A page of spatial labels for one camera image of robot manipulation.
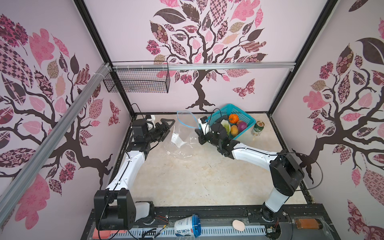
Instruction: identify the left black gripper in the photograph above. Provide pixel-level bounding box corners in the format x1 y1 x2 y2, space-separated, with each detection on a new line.
145 118 176 143

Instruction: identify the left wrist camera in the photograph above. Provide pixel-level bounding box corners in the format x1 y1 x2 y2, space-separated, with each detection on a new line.
132 117 149 143

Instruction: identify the green toy lettuce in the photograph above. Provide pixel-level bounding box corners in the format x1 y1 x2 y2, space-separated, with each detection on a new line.
221 120 231 136

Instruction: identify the teal plastic basket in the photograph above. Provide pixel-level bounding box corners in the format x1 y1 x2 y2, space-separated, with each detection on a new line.
208 104 256 140

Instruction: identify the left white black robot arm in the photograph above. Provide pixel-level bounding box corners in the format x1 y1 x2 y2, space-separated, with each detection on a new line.
94 118 175 231

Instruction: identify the clear blue zip top bag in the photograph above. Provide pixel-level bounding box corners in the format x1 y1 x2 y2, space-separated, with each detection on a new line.
165 111 201 159

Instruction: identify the pink egg shaped toy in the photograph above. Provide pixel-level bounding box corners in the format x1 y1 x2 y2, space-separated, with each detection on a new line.
232 220 246 232

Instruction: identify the orange toy pumpkin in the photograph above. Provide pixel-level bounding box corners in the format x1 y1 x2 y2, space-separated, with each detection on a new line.
229 114 240 124

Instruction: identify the purple toy onion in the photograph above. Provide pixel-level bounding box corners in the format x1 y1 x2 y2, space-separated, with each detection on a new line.
237 121 248 132

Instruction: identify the white slotted cable duct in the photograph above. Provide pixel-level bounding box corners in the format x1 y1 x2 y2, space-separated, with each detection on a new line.
113 226 267 240

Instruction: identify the white blue yogurt cup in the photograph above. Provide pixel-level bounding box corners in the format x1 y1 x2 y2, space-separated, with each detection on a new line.
174 214 202 238

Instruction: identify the red plastic spatula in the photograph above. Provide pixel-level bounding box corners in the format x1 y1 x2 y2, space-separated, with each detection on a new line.
92 230 127 240

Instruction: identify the black wire wall basket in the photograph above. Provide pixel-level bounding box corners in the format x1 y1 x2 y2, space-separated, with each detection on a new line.
103 60 171 94

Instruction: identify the brown amber bottle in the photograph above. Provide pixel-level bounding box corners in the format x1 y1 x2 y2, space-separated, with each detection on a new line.
295 218 323 230

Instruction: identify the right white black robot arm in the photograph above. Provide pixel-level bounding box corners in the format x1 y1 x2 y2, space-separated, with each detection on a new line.
195 124 305 222

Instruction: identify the green drink can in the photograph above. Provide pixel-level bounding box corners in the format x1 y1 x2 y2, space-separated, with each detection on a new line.
252 121 265 137

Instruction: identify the yellow brown toy potato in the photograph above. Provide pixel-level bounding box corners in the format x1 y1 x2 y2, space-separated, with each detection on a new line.
230 125 239 137

